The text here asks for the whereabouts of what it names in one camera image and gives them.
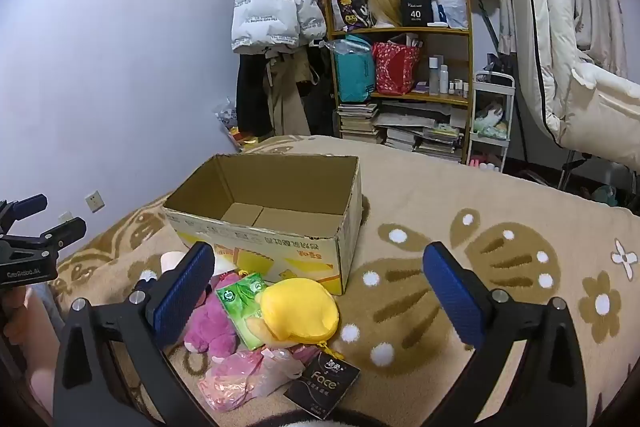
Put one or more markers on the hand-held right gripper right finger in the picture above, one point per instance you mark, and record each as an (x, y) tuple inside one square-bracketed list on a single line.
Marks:
[(452, 297)]

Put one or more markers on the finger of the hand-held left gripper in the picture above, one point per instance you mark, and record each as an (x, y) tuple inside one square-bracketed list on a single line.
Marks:
[(25, 209), (65, 232)]

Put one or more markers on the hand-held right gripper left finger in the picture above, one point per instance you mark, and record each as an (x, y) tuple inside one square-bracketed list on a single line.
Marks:
[(180, 297)]

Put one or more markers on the pale pink soft pad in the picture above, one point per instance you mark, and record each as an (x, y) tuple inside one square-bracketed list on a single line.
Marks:
[(172, 261)]

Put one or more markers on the pink plush toy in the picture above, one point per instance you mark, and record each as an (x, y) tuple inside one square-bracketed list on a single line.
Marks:
[(210, 332)]

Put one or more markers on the green tissue packet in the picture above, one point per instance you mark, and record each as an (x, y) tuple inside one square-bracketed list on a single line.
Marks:
[(240, 302)]

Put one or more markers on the pink plastic packet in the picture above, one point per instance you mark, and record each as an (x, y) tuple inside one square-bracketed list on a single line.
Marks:
[(235, 382)]

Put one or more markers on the yellow plush toy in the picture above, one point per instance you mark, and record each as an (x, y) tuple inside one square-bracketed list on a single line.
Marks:
[(300, 312)]

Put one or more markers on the cardboard box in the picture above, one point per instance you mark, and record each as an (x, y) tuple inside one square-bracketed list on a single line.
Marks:
[(300, 252)]

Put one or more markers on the black tissue packet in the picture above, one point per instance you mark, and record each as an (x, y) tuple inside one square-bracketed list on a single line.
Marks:
[(322, 387)]

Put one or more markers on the person's left hand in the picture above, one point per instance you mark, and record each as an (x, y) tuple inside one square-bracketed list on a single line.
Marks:
[(12, 317)]

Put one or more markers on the beige flower printed blanket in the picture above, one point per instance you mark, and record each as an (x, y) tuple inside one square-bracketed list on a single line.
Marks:
[(425, 187)]

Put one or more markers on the pink toiletry bottles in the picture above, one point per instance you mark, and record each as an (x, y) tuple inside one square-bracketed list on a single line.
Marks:
[(485, 164)]

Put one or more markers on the white trolley cart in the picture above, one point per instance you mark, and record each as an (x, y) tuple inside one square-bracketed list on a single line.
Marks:
[(487, 139)]

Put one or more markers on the pile of books and papers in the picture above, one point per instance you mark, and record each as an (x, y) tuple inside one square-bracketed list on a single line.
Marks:
[(425, 132)]

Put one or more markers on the plastic bag of toys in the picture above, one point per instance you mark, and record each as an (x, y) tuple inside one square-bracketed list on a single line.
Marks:
[(235, 127)]

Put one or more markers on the pale green plush toy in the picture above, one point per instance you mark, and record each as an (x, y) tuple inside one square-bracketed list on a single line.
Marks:
[(490, 122)]

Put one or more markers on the teal toy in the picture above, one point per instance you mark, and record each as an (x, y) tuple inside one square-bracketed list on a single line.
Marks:
[(605, 196)]

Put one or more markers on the stack of books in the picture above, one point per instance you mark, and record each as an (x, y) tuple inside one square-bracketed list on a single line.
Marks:
[(357, 122)]

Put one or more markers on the black hanging garment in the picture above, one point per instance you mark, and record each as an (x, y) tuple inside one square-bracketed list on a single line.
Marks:
[(250, 97)]

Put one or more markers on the short white bottle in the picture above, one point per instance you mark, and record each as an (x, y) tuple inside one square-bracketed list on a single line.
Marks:
[(444, 79)]

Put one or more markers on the tall white bottle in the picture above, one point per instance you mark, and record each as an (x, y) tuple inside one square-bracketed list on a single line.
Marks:
[(433, 77)]

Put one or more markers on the beige hanging coat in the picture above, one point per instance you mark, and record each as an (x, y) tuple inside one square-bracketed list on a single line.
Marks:
[(285, 102)]

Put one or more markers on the black pouch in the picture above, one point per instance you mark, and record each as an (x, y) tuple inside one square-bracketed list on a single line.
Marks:
[(495, 69)]

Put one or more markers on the dark hanging clothes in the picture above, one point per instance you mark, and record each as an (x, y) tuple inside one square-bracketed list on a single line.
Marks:
[(320, 107)]

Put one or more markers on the red patterned bag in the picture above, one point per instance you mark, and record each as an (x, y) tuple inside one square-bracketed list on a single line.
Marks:
[(395, 69)]

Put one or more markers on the teal bag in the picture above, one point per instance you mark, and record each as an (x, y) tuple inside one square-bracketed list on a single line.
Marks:
[(352, 72)]

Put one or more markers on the white duvet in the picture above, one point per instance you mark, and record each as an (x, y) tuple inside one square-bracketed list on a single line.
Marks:
[(550, 57)]

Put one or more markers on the wooden shelf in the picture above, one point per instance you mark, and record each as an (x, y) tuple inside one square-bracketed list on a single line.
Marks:
[(400, 31)]

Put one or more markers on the clear plastic bag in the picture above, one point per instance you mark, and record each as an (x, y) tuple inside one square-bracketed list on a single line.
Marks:
[(345, 47)]

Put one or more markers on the black box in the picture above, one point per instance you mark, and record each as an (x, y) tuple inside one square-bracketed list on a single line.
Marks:
[(415, 12)]

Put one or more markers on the blonde wig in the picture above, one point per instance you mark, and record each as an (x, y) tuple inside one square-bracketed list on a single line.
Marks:
[(385, 2)]

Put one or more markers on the white wall socket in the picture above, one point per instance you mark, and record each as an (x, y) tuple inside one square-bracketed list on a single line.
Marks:
[(64, 217), (95, 202)]

